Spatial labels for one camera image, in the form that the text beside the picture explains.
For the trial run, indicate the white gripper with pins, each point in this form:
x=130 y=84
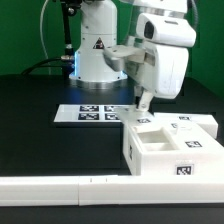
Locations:
x=161 y=72

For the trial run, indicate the white cabinet door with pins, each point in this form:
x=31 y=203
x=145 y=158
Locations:
x=188 y=137
x=139 y=121

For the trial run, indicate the white cabinet body box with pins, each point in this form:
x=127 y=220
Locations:
x=149 y=153

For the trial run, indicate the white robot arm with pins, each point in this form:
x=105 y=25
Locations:
x=100 y=59

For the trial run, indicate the white cabinet top bar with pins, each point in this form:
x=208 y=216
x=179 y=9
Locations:
x=205 y=121

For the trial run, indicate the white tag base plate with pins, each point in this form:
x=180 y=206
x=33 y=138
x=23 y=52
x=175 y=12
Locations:
x=72 y=113

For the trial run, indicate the white front fence rail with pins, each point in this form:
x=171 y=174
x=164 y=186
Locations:
x=109 y=190

